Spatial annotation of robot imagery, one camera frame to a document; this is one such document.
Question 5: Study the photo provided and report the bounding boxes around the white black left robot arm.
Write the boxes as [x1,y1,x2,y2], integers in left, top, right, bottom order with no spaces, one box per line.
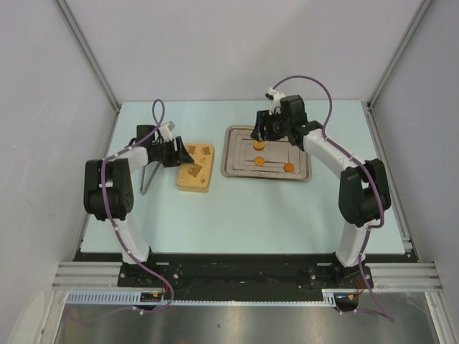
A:
[83,121,194,287]

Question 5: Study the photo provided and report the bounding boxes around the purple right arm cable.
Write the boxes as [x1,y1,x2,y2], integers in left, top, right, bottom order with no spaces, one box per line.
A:
[270,75,395,320]

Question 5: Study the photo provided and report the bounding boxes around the aluminium frame post right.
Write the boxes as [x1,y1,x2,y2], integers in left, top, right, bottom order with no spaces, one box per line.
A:
[366,0,435,111]

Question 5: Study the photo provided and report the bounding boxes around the white slotted cable duct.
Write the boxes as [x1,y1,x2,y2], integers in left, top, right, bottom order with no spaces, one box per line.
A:
[67,289,340,307]

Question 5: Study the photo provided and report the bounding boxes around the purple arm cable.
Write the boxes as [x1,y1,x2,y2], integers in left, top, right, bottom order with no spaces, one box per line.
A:
[270,75,395,320]
[67,98,176,323]

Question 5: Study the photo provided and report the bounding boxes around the orange swirl flower cookie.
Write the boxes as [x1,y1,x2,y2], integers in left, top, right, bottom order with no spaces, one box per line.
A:
[253,156,265,167]

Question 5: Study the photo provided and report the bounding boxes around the gold cookie tin box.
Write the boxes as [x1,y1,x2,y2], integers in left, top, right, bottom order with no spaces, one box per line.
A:
[177,183,209,194]

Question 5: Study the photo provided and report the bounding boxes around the steel tongs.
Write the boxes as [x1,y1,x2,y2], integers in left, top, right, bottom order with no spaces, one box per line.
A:
[140,163,161,196]

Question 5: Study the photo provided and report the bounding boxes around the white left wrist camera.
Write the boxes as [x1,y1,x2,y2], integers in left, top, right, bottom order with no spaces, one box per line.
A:
[158,121,175,142]

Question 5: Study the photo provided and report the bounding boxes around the small steel tin lid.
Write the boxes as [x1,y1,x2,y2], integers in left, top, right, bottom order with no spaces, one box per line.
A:
[176,143,214,187]

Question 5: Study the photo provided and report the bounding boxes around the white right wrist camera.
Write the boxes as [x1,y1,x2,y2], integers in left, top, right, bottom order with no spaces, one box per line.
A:
[265,87,285,115]

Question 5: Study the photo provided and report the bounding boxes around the aluminium frame post left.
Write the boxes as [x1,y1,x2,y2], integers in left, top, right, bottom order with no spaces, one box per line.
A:
[53,0,120,113]

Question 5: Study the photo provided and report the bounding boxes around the aluminium frame post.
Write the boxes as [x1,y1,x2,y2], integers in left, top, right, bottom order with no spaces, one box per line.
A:
[366,0,435,111]
[53,0,120,113]

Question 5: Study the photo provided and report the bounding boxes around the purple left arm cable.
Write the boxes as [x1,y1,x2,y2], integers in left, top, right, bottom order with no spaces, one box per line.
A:
[67,98,176,323]

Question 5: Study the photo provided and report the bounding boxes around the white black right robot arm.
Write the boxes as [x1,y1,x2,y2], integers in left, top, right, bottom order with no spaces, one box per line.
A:
[251,89,392,287]

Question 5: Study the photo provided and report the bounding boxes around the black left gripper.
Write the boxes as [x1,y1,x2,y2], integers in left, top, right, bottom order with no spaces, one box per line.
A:
[154,137,194,168]

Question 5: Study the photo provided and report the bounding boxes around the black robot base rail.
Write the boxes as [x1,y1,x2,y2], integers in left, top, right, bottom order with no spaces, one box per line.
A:
[73,250,376,302]

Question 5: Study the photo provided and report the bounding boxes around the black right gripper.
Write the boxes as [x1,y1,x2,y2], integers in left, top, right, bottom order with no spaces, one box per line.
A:
[250,109,290,143]

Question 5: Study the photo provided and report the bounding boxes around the orange chocolate chip cookie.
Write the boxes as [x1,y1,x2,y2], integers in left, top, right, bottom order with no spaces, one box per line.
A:
[283,162,295,173]

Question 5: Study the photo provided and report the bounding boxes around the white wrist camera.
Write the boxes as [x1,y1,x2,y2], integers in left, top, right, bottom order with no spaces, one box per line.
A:
[158,121,175,142]
[265,87,285,115]

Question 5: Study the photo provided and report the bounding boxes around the dotted orange sandwich cookie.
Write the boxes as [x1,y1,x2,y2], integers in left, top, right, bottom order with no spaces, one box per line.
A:
[252,141,265,151]

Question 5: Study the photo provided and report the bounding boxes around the large steel baking tray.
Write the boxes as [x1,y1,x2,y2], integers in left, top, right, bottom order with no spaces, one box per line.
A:
[221,125,312,182]

